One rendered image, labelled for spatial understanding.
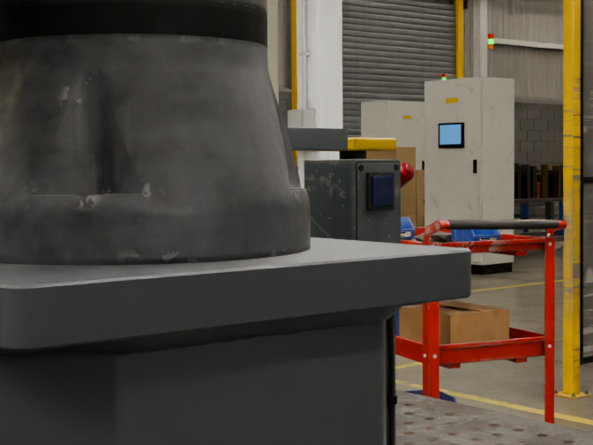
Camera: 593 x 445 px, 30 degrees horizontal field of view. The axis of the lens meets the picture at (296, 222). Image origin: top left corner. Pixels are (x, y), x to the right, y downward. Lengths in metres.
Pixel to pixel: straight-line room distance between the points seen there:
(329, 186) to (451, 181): 10.56
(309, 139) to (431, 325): 2.40
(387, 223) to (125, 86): 0.65
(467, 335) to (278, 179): 3.00
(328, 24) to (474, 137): 6.28
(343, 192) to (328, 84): 4.19
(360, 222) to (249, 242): 0.60
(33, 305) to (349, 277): 0.13
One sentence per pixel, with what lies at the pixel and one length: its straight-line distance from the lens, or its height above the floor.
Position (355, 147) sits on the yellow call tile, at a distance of 1.02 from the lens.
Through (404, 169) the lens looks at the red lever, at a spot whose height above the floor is 1.13.
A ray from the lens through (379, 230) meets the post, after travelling 1.04.
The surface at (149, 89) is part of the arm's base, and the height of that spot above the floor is 1.16.
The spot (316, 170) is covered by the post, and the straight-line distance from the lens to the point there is 1.05.
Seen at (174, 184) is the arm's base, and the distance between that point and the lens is 0.41.
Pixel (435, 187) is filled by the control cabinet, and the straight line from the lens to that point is 11.74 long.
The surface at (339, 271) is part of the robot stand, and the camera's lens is 0.41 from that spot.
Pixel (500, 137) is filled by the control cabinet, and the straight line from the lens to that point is 11.54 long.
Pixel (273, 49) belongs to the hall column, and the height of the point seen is 2.01.
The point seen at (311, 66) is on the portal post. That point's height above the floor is 1.59.
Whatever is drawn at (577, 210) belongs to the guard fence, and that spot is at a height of 0.90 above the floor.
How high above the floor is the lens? 1.14
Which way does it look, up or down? 3 degrees down
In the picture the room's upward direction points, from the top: 1 degrees counter-clockwise
